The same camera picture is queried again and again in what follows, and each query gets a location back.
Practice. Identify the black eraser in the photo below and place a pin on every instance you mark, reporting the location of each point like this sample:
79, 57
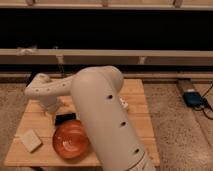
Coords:
64, 117

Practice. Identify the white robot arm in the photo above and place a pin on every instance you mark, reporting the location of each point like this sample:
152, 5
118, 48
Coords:
95, 95

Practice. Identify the white sponge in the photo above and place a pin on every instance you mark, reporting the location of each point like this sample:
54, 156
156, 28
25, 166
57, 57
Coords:
30, 140

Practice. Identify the orange bowl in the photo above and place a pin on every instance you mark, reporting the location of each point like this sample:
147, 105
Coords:
70, 139

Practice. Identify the blue power adapter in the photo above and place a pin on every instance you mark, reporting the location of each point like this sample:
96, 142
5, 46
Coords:
193, 98

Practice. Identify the wooden table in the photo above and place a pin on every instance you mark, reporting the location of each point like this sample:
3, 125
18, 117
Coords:
35, 119

